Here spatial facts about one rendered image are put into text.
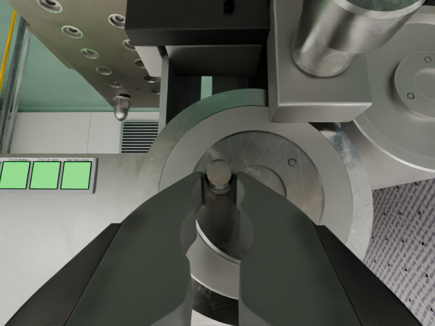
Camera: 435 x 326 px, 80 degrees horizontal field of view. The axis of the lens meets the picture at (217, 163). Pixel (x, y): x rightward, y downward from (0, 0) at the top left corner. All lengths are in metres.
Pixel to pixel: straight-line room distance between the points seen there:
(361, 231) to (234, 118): 0.10
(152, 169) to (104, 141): 3.08
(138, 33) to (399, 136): 0.18
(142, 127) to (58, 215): 2.60
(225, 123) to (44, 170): 0.48
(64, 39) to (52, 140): 3.14
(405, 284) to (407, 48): 0.24
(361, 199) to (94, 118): 3.30
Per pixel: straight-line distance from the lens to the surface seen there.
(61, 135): 3.51
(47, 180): 0.59
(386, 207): 0.38
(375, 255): 0.41
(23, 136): 3.77
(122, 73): 0.48
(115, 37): 0.41
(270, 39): 0.18
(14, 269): 0.63
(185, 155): 0.16
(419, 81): 0.23
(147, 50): 0.20
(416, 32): 0.25
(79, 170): 0.56
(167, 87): 0.20
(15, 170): 0.63
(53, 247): 0.58
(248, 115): 0.17
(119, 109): 0.55
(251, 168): 0.15
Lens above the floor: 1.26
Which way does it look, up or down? 12 degrees down
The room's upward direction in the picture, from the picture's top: 179 degrees counter-clockwise
